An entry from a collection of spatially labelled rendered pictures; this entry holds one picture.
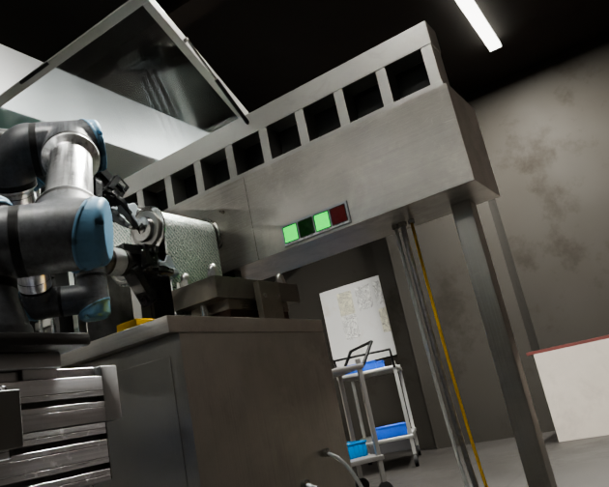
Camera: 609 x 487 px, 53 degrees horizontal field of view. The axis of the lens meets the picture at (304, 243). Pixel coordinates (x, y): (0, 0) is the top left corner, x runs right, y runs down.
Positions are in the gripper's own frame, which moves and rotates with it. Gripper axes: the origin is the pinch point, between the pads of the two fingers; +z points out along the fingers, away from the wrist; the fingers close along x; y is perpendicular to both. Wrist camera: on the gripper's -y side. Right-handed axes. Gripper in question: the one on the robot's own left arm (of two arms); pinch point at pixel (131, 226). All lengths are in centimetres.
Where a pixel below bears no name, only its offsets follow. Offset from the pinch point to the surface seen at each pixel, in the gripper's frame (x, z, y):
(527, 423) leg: -83, 90, -26
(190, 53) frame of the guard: -21, -24, 52
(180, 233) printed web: -8.2, 11.0, 4.9
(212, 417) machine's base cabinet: -34, 26, -56
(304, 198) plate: -39, 27, 25
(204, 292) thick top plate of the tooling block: -23.6, 17.3, -20.5
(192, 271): -8.1, 20.8, -2.3
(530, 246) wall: -1, 405, 417
